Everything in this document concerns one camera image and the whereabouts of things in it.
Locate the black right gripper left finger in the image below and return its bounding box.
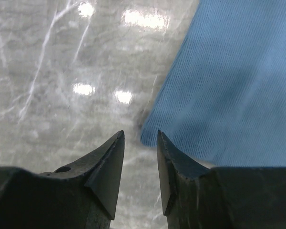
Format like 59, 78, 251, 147
41, 130, 125, 220

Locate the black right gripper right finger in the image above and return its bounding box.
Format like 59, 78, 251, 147
157, 130, 210, 216

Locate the teal tank top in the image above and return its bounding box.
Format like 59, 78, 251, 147
141, 0, 286, 167

